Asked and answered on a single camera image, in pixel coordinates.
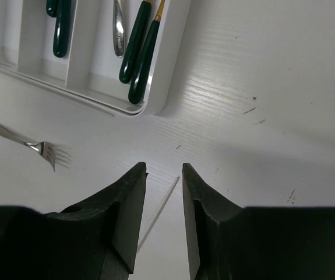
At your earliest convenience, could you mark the white chopstick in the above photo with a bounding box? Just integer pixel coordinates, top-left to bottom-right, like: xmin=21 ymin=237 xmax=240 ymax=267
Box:
xmin=136 ymin=176 xmax=180 ymax=254

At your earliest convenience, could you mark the white compartment cutlery tray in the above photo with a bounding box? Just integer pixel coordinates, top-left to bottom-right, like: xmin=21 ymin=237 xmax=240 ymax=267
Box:
xmin=0 ymin=1 xmax=191 ymax=117

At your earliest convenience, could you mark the gold spoon green handle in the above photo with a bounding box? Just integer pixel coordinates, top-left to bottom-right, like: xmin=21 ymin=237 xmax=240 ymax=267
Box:
xmin=52 ymin=0 xmax=72 ymax=58
xmin=45 ymin=0 xmax=59 ymax=18

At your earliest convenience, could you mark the silver fork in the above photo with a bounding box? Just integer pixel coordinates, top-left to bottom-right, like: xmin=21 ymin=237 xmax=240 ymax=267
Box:
xmin=0 ymin=124 xmax=56 ymax=171
xmin=112 ymin=0 xmax=125 ymax=57

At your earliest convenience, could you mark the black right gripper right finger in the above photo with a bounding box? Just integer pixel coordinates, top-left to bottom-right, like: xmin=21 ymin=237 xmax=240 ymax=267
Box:
xmin=182 ymin=163 xmax=335 ymax=279

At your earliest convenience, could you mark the gold fork green handle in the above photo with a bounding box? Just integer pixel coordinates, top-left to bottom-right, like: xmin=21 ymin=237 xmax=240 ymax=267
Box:
xmin=119 ymin=1 xmax=152 ymax=84
xmin=128 ymin=0 xmax=165 ymax=104

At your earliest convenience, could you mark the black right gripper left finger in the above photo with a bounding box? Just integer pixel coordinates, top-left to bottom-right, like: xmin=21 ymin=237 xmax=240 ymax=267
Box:
xmin=0 ymin=162 xmax=147 ymax=279

